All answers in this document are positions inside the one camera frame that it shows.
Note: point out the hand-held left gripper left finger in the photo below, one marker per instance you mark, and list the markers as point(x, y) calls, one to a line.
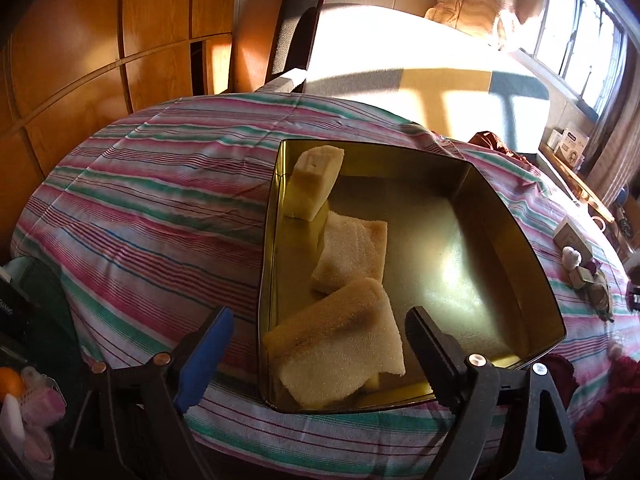
point(205, 360)

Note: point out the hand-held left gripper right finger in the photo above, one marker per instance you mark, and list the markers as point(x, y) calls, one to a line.
point(435, 355)

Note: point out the gold metal tin box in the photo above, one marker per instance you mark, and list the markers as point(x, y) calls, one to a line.
point(450, 260)

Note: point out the plastic-wrapped bundle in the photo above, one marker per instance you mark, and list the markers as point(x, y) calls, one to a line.
point(571, 256)

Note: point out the beige plush toy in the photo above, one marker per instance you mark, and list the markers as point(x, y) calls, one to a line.
point(601, 292)

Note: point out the large folded yellow sponge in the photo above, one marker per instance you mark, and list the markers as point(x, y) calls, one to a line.
point(340, 350)

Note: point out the flat pale sponge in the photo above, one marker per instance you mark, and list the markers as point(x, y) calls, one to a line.
point(350, 250)

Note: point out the pink green striped cloth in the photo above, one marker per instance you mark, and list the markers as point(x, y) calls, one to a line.
point(150, 210)

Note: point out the dark green bag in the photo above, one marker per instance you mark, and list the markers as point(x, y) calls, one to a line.
point(40, 320)

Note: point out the pink white cloth bundle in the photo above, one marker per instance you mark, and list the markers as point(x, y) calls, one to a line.
point(35, 410)

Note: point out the grey cardboard box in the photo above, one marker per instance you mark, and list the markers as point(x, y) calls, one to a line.
point(572, 234)

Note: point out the red cloth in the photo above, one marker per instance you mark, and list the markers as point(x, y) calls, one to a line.
point(610, 410)

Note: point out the orange fruit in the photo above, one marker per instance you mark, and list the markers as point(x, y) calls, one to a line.
point(10, 382)

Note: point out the small yellow sponge block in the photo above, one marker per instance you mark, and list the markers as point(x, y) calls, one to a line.
point(312, 185)

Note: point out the white mug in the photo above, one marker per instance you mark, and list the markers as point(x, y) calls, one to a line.
point(597, 223)

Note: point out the brown-red cloth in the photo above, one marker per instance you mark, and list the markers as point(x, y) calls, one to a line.
point(492, 142)

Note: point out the wooden shelf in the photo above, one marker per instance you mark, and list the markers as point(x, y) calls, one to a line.
point(575, 182)

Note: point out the small white container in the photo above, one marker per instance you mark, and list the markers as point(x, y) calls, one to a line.
point(553, 140)

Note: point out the white printed box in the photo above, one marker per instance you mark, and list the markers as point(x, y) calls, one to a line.
point(572, 147)

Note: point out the patterned curtain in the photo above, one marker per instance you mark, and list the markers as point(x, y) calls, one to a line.
point(617, 160)

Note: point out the black mesh chair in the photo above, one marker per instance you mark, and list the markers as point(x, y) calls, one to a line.
point(295, 35)

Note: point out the barred window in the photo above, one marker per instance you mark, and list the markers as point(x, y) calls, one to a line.
point(575, 25)

